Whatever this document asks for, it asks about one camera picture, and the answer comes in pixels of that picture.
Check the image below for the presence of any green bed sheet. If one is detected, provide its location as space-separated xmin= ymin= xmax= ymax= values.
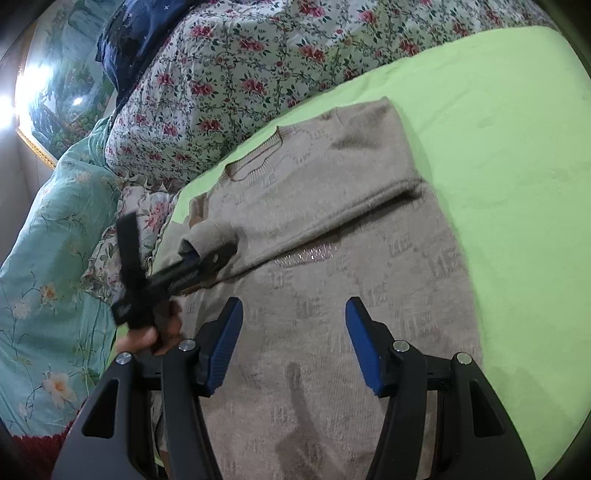
xmin=106 ymin=25 xmax=591 ymax=480

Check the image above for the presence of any dark red cloth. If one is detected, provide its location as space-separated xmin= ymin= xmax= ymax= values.
xmin=9 ymin=429 xmax=70 ymax=480

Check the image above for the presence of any navy star print cloth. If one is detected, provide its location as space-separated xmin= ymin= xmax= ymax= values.
xmin=95 ymin=0 xmax=195 ymax=109

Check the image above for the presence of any beige knit sweater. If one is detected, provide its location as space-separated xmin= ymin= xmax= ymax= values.
xmin=152 ymin=96 xmax=485 ymax=480

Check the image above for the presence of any person's left hand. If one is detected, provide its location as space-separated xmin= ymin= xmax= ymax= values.
xmin=115 ymin=299 xmax=186 ymax=357

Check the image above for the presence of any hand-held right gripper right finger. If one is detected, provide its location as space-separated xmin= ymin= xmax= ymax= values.
xmin=345 ymin=296 xmax=536 ymax=480

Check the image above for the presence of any red flower print quilt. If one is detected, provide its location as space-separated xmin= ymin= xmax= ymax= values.
xmin=104 ymin=0 xmax=555 ymax=195

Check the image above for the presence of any framed landscape wall picture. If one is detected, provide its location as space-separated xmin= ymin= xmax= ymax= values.
xmin=14 ymin=0 xmax=127 ymax=168

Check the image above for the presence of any ruffled floral pillow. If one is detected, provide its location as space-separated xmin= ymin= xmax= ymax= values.
xmin=83 ymin=178 xmax=185 ymax=287

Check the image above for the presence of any teal floral pillow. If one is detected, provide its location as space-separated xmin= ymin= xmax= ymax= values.
xmin=0 ymin=115 xmax=127 ymax=437

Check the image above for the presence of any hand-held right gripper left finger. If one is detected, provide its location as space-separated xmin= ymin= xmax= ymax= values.
xmin=51 ymin=296 xmax=244 ymax=480

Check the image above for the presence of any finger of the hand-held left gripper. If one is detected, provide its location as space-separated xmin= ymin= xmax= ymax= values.
xmin=175 ymin=237 xmax=239 ymax=292

